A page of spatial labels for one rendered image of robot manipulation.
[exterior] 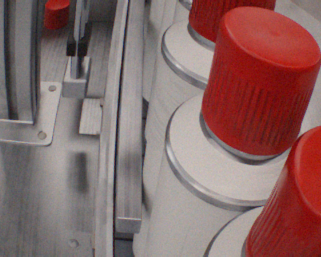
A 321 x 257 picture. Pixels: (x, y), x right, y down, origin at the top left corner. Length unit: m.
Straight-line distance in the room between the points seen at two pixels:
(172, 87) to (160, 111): 0.02
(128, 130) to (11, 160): 0.19
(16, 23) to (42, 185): 0.14
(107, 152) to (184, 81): 0.19
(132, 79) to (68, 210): 0.14
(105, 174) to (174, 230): 0.19
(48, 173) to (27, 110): 0.06
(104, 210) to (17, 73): 0.15
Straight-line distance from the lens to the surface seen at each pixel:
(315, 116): 0.45
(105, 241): 0.32
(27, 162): 0.43
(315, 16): 0.65
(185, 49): 0.19
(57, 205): 0.40
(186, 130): 0.15
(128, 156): 0.25
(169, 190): 0.16
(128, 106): 0.28
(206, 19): 0.18
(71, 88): 0.40
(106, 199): 0.34
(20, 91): 0.43
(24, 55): 0.40
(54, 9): 0.57
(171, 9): 0.29
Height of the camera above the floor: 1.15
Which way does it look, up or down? 44 degrees down
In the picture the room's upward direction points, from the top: 10 degrees clockwise
